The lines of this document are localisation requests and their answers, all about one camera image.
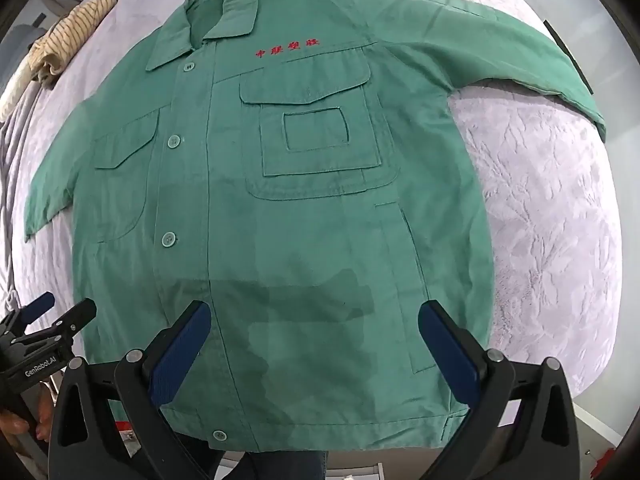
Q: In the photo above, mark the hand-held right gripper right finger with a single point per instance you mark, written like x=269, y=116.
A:
x=450, y=355

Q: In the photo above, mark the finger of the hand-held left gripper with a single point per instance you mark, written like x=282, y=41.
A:
x=75, y=316
x=40, y=307

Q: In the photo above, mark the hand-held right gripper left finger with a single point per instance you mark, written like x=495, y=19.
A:
x=182, y=355

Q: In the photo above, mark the green work jacket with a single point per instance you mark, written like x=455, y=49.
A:
x=300, y=210

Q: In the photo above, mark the person's left hand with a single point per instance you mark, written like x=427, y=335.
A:
x=17, y=422

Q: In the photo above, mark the lavender textured bedspread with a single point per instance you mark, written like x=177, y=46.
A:
x=540, y=210

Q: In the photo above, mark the plain cream cloth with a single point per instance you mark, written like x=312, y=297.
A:
x=17, y=90

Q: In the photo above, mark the grey pillow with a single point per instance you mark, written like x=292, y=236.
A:
x=20, y=40

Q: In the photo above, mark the cream striped cloth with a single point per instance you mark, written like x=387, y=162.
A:
x=75, y=25

